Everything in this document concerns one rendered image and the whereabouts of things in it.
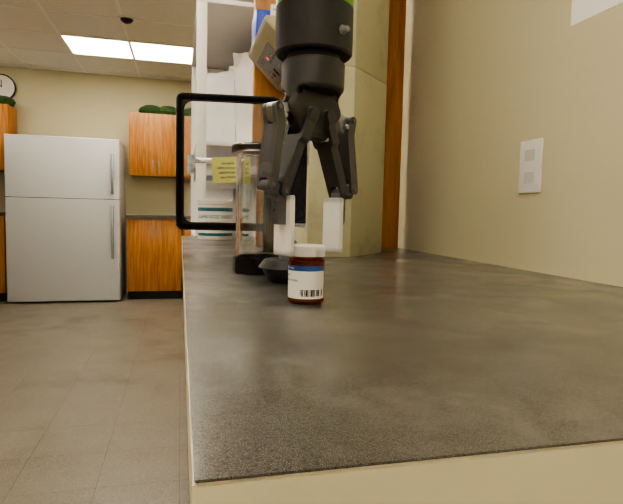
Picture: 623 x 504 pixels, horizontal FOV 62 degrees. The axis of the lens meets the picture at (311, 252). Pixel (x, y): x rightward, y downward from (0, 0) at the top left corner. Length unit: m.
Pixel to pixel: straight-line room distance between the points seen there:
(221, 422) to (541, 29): 1.13
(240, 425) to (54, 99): 6.85
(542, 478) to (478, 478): 0.04
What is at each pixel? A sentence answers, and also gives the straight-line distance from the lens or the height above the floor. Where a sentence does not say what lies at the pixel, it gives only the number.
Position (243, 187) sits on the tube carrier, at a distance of 0.91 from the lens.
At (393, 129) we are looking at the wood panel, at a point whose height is 1.33.
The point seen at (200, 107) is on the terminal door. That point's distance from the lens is 1.62.
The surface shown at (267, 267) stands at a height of 0.97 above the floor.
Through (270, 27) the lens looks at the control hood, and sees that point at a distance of 1.35.
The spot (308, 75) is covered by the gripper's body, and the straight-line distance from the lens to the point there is 0.62.
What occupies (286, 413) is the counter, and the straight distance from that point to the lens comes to 0.30.
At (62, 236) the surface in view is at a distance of 6.26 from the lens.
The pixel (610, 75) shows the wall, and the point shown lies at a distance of 1.11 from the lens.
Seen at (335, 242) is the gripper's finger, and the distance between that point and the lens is 0.66.
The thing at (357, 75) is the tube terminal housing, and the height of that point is 1.39.
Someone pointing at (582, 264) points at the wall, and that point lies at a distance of 1.11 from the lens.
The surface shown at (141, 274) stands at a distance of 6.32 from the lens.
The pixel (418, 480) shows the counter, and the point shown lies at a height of 0.93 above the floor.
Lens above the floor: 1.05
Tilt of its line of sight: 4 degrees down
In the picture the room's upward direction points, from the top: 1 degrees clockwise
